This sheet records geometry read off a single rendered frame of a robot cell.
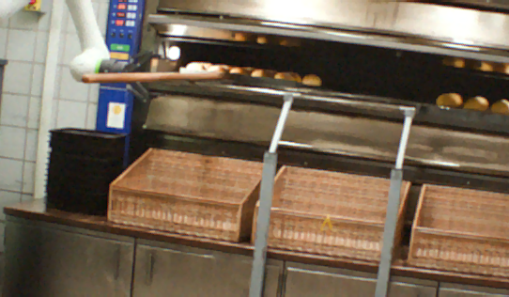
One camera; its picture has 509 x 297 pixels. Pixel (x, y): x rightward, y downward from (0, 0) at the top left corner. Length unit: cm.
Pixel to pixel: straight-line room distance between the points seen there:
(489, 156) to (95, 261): 169
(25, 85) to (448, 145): 195
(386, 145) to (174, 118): 93
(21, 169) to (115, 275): 95
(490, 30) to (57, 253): 203
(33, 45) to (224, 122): 100
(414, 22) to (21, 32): 182
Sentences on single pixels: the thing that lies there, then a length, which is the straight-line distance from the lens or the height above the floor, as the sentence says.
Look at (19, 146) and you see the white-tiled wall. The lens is 517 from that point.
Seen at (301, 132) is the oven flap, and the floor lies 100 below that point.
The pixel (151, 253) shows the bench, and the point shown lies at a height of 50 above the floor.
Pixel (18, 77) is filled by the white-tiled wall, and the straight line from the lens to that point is 516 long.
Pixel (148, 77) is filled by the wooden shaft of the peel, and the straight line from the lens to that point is 394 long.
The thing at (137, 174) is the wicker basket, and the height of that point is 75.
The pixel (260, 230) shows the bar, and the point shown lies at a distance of 419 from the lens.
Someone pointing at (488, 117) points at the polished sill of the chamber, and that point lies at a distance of 465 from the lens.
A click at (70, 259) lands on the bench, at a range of 452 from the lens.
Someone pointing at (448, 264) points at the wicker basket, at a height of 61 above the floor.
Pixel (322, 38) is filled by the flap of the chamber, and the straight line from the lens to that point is 457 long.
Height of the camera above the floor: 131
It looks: 5 degrees down
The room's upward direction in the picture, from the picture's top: 6 degrees clockwise
